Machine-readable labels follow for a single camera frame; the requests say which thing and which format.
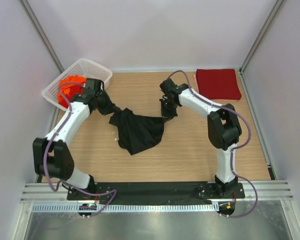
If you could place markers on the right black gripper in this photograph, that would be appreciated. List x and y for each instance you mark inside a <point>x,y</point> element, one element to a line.
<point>168,116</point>

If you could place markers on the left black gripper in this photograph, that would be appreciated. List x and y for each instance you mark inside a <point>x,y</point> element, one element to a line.
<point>108,109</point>

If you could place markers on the black t-shirt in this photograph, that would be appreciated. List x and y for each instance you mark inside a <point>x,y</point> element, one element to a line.
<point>137,133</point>

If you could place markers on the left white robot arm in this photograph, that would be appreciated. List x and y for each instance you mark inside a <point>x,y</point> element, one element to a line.
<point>51,155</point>

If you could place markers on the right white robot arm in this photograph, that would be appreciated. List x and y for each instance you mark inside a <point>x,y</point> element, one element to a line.
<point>223,128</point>

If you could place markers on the orange t-shirt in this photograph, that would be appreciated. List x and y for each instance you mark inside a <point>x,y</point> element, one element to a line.
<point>70,86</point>

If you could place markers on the white plastic basket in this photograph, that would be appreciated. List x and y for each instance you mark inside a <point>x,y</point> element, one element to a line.
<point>82,67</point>

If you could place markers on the folded dark red t-shirt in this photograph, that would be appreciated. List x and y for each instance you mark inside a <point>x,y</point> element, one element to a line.
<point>218,84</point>

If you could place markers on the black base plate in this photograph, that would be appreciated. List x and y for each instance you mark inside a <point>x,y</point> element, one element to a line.
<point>166,193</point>

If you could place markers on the white slotted cable duct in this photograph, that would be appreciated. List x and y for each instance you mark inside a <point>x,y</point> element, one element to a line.
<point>90,208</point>

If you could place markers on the aluminium frame rail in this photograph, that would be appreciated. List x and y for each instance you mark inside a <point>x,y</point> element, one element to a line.
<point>266,190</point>

